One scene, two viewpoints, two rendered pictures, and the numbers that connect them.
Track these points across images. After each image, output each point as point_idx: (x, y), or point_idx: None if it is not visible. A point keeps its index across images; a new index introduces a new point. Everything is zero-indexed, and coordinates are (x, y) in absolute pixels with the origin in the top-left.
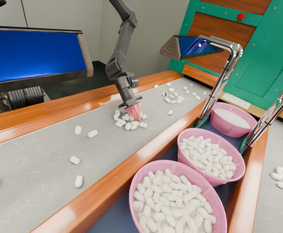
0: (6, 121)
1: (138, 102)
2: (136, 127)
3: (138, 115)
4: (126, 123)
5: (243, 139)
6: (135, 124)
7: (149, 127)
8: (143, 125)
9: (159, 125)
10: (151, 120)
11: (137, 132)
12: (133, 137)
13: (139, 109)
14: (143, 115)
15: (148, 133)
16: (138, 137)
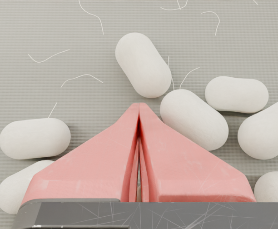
0: None
1: (98, 213)
2: (226, 76)
3: (149, 115)
4: None
5: None
6: (205, 102)
7: (100, 38)
8: (156, 51)
9: (12, 6)
10: (4, 82)
11: (231, 58)
12: None
13: (120, 137)
14: (31, 151)
15: (167, 1)
16: (257, 23)
